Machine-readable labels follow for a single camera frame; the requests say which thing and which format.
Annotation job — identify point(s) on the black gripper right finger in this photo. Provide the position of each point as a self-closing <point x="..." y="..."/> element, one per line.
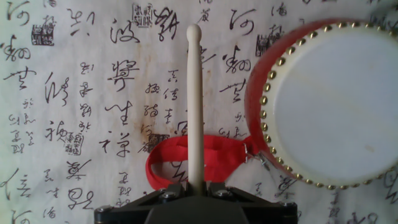
<point x="217" y="189"/>

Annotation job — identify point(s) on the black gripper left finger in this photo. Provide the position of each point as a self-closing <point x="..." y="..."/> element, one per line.
<point x="175" y="189"/>

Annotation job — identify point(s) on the red drum with white head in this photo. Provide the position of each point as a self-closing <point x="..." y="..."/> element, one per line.
<point x="335" y="102"/>

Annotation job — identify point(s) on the beige calligraphy print cloth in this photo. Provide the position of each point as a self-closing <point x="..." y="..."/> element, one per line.
<point x="77" y="109"/>

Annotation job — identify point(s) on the wooden drumstick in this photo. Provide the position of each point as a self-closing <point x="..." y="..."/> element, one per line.
<point x="195" y="109"/>

